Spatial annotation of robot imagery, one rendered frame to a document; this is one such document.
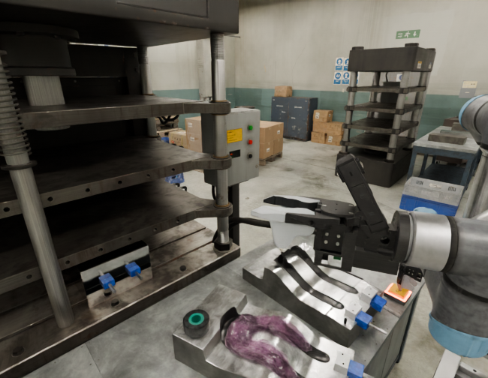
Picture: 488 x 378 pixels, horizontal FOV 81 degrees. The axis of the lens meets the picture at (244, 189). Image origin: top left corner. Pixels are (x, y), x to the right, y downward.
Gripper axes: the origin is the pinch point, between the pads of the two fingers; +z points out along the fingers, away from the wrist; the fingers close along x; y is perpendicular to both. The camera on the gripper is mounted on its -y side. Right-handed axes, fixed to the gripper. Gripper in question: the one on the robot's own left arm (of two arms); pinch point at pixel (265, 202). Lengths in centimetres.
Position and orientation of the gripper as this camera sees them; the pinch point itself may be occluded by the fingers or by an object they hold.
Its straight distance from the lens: 45.5
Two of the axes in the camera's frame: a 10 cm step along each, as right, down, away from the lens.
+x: 3.4, -2.2, 9.2
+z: -9.4, -1.2, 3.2
